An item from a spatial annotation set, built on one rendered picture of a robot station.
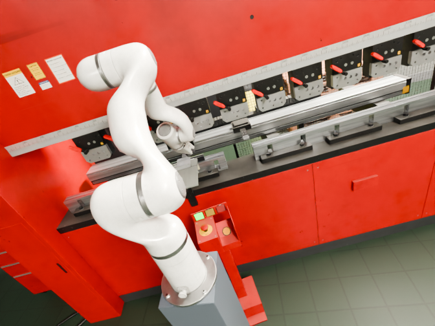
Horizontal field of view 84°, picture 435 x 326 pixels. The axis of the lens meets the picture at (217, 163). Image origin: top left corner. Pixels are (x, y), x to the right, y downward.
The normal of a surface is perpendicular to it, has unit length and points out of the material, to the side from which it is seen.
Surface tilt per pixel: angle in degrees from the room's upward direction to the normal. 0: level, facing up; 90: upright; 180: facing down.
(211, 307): 90
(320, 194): 90
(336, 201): 90
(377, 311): 0
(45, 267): 90
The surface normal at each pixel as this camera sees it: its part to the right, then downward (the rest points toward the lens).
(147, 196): -0.05, 0.04
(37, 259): 0.09, 0.52
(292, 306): -0.27, -0.81
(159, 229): 0.17, -0.68
